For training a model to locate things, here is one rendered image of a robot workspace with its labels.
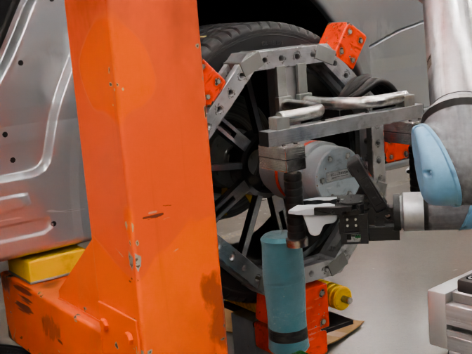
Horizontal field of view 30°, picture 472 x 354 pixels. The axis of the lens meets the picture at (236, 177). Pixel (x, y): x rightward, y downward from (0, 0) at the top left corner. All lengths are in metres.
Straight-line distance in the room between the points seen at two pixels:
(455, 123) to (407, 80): 1.22
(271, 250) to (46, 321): 0.48
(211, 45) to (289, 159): 0.38
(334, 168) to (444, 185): 0.66
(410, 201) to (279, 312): 0.39
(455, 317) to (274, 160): 0.52
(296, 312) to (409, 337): 1.42
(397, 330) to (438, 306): 1.95
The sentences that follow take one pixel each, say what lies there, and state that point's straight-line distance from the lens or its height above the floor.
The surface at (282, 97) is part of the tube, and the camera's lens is 1.92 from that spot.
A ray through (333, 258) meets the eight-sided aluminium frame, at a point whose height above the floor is 0.62.
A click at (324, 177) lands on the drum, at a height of 0.86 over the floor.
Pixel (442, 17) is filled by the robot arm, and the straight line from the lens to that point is 1.39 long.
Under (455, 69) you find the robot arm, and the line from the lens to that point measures 1.32.
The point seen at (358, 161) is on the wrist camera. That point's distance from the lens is 1.67.
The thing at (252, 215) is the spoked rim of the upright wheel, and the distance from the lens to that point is 2.05.
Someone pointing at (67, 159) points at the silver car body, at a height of 0.93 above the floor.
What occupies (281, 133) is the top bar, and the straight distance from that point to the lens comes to 1.71.
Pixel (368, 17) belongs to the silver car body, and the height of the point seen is 1.16.
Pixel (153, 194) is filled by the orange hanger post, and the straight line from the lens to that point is 1.40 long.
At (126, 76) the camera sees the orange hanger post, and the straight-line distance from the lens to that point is 1.36.
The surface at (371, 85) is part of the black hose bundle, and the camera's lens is 1.94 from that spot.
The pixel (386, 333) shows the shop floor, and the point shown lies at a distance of 3.31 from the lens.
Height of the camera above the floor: 1.23
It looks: 11 degrees down
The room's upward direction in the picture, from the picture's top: 5 degrees counter-clockwise
